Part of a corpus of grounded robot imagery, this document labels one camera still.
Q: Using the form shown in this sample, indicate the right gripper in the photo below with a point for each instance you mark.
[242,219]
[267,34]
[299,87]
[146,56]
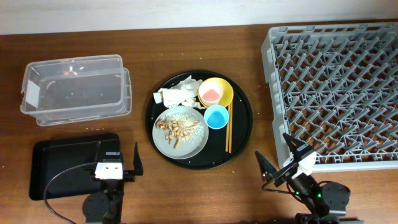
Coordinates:
[268,169]

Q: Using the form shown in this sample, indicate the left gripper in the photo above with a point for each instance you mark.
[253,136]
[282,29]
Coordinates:
[130,175]

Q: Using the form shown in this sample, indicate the blue cup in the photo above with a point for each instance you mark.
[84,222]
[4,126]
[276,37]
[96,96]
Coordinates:
[216,116]

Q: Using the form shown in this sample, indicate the white tissue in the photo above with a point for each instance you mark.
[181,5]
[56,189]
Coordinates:
[183,94]

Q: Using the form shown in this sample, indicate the pink cup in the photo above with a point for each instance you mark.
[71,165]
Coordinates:
[210,92]

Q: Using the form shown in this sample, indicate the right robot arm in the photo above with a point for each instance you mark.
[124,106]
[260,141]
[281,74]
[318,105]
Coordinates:
[326,200]

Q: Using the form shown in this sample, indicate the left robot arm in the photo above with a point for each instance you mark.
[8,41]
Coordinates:
[105,206]

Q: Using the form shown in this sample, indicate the grey dishwasher rack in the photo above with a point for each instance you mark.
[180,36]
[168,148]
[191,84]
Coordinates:
[335,87]

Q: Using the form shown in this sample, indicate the left wooden chopstick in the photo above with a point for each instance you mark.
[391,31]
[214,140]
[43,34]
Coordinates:
[227,129]

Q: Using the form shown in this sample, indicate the food scraps on plate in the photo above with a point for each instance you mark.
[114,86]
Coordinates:
[176,131]

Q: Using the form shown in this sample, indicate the black rectangular tray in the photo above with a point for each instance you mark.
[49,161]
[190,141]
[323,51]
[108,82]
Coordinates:
[50,158]

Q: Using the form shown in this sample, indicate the small bottle with white cap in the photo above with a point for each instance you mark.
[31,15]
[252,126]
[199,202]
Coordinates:
[158,97]

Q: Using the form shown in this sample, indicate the yellow bowl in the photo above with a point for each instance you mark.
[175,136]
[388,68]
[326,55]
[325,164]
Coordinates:
[228,93]

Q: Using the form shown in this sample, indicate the grey plate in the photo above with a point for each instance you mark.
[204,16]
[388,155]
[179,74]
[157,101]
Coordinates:
[188,148]

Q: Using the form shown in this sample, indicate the clear plastic bin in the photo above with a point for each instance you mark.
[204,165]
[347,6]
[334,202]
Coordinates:
[72,90]

